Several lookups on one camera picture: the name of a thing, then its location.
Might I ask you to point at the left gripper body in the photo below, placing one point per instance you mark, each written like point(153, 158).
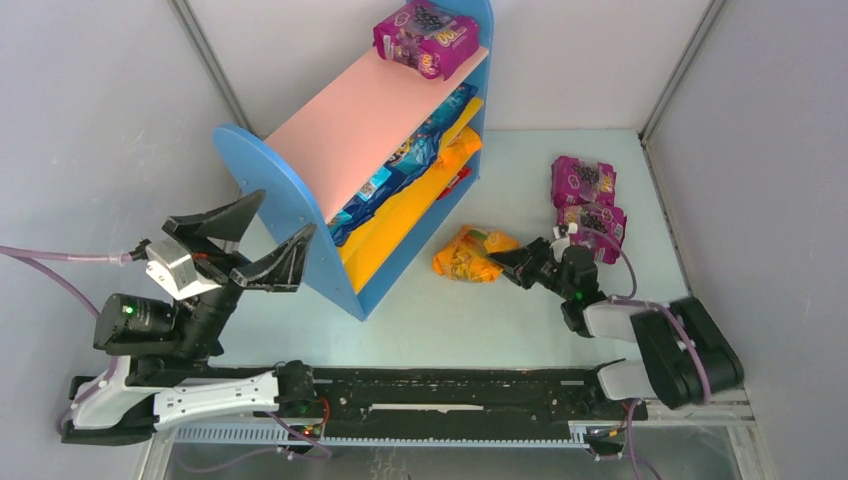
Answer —
point(221, 266)

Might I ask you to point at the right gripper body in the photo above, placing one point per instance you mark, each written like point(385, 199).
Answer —
point(534, 264)

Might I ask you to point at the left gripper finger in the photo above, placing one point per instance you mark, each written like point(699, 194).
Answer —
point(226, 223)
point(282, 269)

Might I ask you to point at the orange candy bag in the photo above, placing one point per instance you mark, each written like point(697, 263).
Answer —
point(466, 257)
point(459, 150)

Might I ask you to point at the purple candy bag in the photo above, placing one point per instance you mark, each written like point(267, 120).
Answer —
point(600, 228)
point(577, 182)
point(427, 38)

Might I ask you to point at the blue Slendy candy bag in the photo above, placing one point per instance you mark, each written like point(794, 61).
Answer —
point(362, 206)

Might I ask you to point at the blue Blendy candy bag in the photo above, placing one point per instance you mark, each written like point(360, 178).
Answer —
point(415, 155)

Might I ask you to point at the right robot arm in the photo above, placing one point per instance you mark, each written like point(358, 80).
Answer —
point(684, 357)

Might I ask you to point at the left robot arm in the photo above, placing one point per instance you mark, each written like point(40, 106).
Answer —
point(160, 373)

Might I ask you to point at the red candy bag in shelf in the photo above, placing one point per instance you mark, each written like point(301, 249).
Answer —
point(460, 176)

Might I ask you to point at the orange candy bag in shelf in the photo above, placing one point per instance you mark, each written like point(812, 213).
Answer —
point(459, 150)

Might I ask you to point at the blue wooden shelf unit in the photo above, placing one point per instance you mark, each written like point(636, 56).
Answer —
point(380, 156)

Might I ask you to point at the blue candy bag in shelf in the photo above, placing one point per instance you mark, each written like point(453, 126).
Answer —
point(449, 111)

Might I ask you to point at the purple candy bag on shelf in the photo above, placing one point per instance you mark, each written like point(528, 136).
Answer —
point(427, 38)

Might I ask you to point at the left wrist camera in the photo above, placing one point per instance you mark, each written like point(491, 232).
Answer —
point(171, 266)

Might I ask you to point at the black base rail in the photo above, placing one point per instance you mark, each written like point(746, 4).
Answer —
point(445, 405)

